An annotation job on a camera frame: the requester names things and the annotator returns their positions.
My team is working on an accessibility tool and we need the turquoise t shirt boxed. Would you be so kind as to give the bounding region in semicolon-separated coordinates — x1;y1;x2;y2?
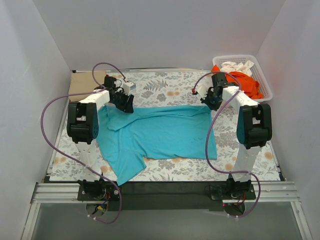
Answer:
96;105;217;185

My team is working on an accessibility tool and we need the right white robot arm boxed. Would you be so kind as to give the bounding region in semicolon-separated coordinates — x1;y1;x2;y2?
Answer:
192;71;272;202

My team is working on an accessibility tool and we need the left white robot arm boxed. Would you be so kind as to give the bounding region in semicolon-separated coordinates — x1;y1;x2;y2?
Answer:
67;75;136;200

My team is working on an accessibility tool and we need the floral table mat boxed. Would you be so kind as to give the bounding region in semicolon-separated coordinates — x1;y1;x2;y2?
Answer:
48;70;281;183

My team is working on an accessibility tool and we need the white t shirt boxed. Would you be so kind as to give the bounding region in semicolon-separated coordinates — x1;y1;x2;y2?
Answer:
220;60;255;77

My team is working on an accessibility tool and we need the orange t shirt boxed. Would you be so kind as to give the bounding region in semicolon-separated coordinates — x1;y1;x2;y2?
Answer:
211;65;264;100

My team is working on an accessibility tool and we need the folded tan t shirt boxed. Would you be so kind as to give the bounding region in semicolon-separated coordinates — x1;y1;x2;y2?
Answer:
68;70;106;102

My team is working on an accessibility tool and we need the white plastic basket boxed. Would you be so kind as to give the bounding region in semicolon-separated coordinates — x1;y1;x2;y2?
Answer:
212;54;273;103

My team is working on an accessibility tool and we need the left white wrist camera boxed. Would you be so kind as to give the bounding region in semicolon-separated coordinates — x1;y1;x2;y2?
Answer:
122;81;136;95

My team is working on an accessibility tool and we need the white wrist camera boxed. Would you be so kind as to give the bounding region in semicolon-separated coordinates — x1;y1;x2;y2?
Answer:
122;81;136;95
191;84;209;99

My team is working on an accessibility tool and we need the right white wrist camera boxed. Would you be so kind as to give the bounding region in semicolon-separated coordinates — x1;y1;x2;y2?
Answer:
191;84;209;99

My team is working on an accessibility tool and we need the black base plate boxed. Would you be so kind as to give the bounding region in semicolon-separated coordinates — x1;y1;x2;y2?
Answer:
77;180;258;212

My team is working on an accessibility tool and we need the aluminium frame rail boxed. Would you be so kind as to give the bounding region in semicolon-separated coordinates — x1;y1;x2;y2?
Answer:
31;181;300;203

